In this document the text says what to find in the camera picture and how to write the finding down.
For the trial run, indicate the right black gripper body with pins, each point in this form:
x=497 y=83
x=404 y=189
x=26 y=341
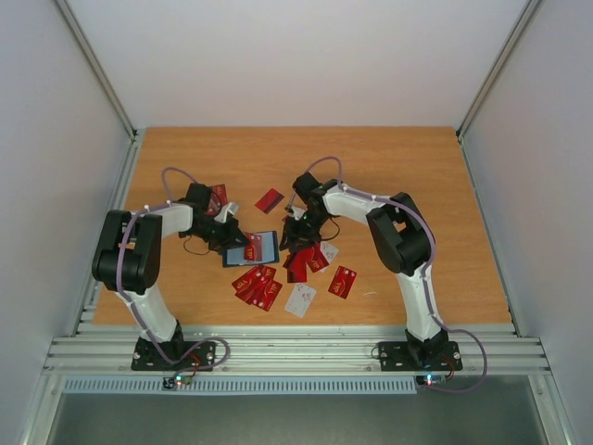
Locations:
x=299 y=229

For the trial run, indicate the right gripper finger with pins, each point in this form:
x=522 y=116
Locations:
x=285 y=242
x=300 y=245

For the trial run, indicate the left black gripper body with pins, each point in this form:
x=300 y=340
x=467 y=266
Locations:
x=217 y=235

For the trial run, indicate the blue leather card holder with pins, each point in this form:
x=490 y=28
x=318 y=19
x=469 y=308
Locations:
x=235 y=257

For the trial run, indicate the dark red stripe card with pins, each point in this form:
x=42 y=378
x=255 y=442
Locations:
x=297 y=262

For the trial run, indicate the white card bottom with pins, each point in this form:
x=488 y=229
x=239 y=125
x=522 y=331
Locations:
x=300 y=299

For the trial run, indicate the white card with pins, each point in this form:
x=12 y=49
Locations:
x=328 y=251
x=300 y=299

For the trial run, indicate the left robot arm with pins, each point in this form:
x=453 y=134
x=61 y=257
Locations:
x=127 y=261

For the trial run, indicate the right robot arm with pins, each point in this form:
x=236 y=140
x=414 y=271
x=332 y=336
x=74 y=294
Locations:
x=403 y=242

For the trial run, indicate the white card under stack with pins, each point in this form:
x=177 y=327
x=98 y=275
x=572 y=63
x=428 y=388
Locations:
x=328 y=251

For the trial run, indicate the red stripe card lower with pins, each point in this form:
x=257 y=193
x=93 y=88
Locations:
x=297 y=276

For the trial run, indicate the red card magnetic stripe back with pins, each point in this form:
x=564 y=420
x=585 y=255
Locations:
x=269 y=201

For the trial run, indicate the red card far left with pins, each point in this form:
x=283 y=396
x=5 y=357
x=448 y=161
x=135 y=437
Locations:
x=219 y=194

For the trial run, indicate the left controller board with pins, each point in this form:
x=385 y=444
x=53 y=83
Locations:
x=176 y=382

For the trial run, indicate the controller board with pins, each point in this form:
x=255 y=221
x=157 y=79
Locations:
x=431 y=380
x=176 y=382

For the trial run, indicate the right controller board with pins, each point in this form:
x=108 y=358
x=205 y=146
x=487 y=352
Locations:
x=431 y=380

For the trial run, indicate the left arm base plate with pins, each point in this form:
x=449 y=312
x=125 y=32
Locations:
x=146 y=357

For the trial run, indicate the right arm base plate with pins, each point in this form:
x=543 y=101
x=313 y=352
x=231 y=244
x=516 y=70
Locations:
x=394 y=356

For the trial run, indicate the grey slotted cable duct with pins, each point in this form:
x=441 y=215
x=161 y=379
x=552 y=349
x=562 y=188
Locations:
x=242 y=385

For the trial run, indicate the aluminium rail frame front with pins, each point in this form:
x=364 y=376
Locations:
x=298 y=349

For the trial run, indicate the left aluminium corner post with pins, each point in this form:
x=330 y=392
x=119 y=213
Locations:
x=66 y=12

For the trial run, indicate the aluminium corner post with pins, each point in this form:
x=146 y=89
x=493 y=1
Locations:
x=501 y=60
x=66 y=12

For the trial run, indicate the right aluminium corner post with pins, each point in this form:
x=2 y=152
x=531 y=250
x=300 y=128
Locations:
x=501 y=60

